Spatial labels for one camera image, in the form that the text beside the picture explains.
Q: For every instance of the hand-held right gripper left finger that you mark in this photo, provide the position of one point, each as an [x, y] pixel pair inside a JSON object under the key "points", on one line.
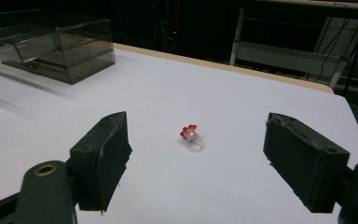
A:
{"points": [[101, 161]]}

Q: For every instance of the smoky clear plastic drawer box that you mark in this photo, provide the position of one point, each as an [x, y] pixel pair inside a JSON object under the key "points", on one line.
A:
{"points": [[56, 46]]}

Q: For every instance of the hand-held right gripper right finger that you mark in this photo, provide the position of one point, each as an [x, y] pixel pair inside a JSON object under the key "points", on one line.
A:
{"points": [[304, 165]]}

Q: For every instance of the white metal rack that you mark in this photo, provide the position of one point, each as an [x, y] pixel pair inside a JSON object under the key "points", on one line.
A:
{"points": [[287, 56]]}

